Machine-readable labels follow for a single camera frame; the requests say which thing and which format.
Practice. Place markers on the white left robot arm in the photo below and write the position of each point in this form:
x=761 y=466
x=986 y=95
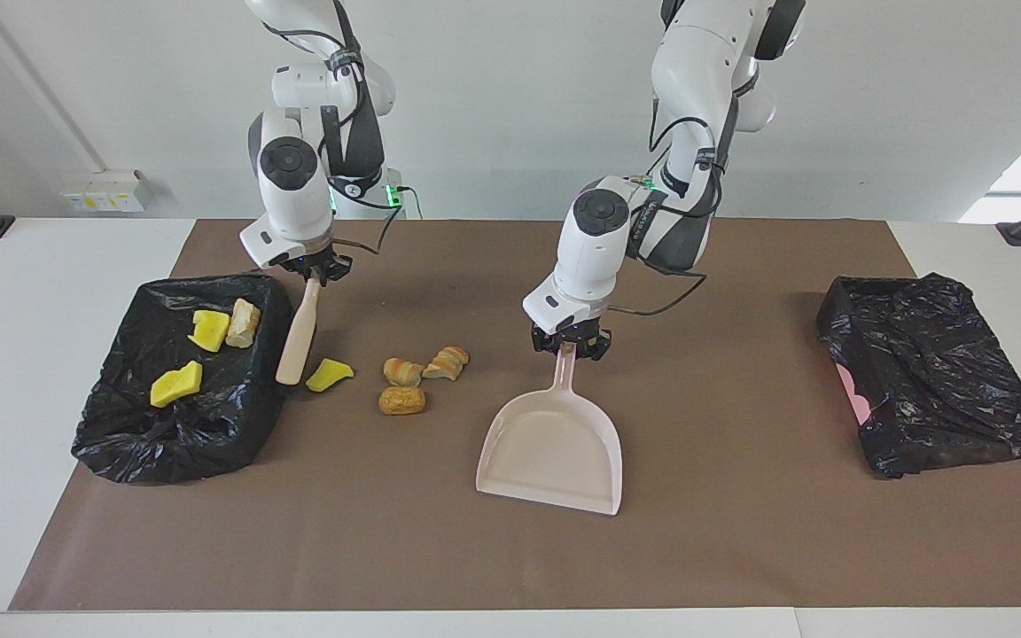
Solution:
x=595 y=257

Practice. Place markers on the beige plastic dustpan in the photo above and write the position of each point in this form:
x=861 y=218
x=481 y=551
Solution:
x=555 y=452

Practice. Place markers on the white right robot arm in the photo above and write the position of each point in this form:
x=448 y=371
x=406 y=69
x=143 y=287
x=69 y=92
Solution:
x=293 y=195

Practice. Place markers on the yellow sponge wedge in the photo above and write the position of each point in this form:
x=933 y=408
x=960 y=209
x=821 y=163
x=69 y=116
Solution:
x=330 y=377

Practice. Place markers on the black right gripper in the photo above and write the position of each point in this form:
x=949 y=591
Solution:
x=324 y=264

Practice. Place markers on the beige hand brush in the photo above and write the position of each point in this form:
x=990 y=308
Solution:
x=298 y=341

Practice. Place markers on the striped bread piece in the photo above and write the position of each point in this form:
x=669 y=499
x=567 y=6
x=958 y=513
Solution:
x=447 y=363
x=402 y=372

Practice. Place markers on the yellow sponge piece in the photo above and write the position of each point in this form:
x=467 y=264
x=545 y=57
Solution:
x=209 y=330
x=176 y=385

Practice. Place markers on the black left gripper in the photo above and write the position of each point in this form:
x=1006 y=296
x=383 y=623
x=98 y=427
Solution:
x=572 y=338

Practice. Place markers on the brown table mat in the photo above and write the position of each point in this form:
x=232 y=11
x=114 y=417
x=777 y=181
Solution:
x=510 y=549

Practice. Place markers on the grey beige foam chunk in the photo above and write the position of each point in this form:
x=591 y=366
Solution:
x=243 y=323

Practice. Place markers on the pink bin with black bag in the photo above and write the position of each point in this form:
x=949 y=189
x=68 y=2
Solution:
x=936 y=372

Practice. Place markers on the white wall socket box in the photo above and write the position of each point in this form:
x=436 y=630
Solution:
x=103 y=190

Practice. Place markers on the brown bread roll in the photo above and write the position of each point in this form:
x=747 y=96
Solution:
x=401 y=400

